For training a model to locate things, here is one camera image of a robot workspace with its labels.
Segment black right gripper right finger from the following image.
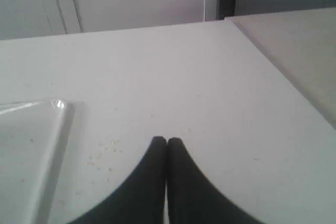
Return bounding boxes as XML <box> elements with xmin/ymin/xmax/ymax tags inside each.
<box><xmin>166</xmin><ymin>138</ymin><xmax>261</xmax><ymax>223</ymax></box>

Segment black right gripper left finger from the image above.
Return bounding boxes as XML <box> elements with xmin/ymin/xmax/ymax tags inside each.
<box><xmin>72</xmin><ymin>136</ymin><xmax>167</xmax><ymax>223</ymax></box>

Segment white plastic tray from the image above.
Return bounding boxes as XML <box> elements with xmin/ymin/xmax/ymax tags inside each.
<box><xmin>1</xmin><ymin>99</ymin><xmax>74</xmax><ymax>223</ymax></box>

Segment beige side table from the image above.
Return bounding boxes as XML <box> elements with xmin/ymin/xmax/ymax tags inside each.
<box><xmin>229</xmin><ymin>8</ymin><xmax>335</xmax><ymax>126</ymax></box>

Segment white cabinet doors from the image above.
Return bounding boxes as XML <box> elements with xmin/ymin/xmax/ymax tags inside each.
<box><xmin>1</xmin><ymin>0</ymin><xmax>217</xmax><ymax>39</ymax></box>

